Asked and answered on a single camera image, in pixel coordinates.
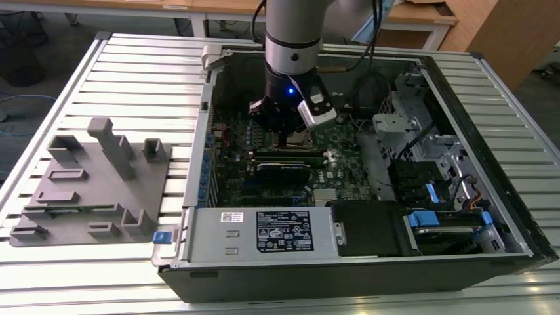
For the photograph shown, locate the silver chipset heatsink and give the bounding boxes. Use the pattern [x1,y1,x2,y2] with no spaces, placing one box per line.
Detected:
[312,188,342,201]

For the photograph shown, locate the blue floor cable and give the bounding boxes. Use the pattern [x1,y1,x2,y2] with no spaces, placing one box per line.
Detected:
[0,93,58,137]

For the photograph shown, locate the black plastic disk bay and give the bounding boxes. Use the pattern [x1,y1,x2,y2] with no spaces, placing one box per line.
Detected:
[388,159,450,205]

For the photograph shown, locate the orange and yellow wires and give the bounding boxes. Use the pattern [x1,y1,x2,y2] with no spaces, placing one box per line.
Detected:
[463,192,487,211]

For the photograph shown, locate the wooden desk white frame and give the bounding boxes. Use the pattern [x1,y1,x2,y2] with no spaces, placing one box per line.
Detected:
[0,0,196,37]
[192,0,460,50]

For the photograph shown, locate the green motherboard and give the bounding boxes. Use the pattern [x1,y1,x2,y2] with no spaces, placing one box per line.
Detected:
[210,98,382,209]

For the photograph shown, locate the black PC case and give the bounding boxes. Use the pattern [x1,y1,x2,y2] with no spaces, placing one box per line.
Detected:
[151,44,560,305]

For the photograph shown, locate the green RAM stick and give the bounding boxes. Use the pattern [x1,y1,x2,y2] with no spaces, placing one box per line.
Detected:
[46,206,98,215]

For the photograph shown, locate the thick black wire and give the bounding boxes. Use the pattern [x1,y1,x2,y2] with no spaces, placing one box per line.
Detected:
[396,120,439,163]

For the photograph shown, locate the looped black wire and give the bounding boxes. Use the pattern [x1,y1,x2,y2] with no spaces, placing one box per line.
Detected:
[355,70,391,111]

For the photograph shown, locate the hard disk in blue carrier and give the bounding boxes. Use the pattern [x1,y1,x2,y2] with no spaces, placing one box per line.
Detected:
[404,209,500,255]

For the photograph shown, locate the wooden cabinet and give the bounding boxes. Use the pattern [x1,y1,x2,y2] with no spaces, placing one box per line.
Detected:
[442,0,560,96]

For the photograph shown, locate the black rating label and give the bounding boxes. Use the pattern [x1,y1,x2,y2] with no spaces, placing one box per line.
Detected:
[255,210,316,253]

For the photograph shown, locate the grey parts rack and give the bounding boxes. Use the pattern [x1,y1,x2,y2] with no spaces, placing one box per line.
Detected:
[7,117,175,247]

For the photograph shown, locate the silver metal drive cage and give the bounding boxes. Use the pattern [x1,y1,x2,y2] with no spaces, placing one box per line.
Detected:
[371,70,472,201]

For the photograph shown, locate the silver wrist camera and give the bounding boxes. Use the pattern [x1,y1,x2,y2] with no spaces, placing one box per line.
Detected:
[296,85,339,129]

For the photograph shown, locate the grey power supply unit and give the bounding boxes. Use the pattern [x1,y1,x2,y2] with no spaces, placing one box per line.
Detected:
[178,206,340,263]

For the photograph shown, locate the black graphics card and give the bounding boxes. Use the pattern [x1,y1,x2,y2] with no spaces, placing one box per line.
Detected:
[256,161,312,186]

